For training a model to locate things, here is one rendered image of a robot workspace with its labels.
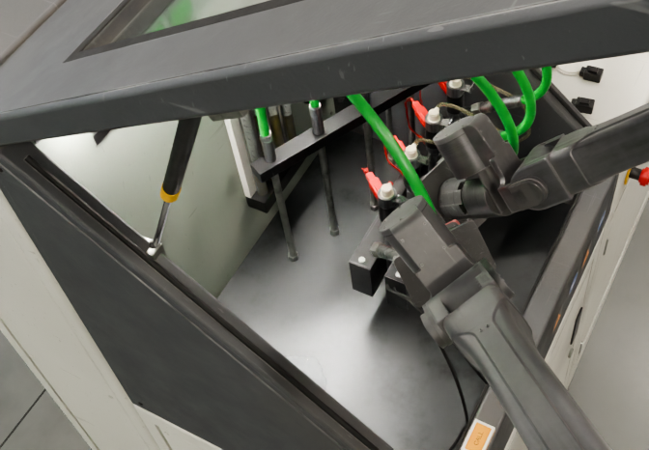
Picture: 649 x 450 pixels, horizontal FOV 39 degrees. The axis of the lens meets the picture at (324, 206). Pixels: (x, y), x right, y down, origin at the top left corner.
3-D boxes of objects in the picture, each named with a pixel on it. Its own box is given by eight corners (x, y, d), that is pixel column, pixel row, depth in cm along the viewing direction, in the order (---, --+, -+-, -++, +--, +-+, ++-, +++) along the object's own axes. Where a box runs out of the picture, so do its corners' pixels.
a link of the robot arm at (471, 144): (550, 202, 104) (572, 168, 110) (500, 117, 102) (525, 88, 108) (466, 231, 112) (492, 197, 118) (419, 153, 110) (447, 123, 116)
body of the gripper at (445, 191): (442, 154, 122) (474, 148, 115) (484, 214, 124) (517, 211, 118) (410, 184, 120) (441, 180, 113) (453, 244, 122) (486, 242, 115)
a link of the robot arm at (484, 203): (504, 225, 110) (535, 198, 112) (476, 177, 108) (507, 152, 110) (471, 227, 116) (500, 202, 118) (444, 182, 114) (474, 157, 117)
